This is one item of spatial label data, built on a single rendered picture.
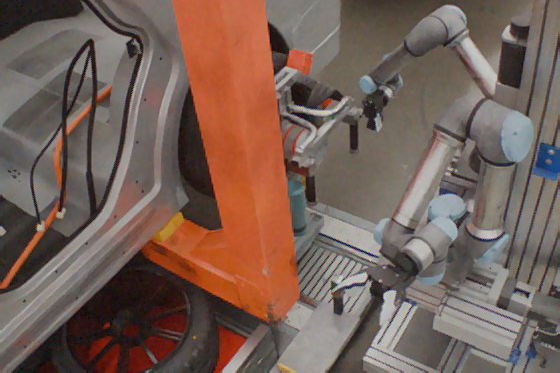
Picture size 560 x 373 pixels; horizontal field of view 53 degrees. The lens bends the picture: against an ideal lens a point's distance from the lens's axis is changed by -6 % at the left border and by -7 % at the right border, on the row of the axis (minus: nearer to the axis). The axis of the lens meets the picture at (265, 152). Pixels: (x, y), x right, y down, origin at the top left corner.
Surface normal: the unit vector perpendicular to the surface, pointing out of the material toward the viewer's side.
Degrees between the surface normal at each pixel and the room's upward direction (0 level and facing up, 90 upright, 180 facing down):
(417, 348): 0
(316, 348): 0
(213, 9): 90
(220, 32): 90
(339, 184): 0
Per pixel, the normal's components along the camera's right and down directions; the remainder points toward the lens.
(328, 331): -0.11, -0.76
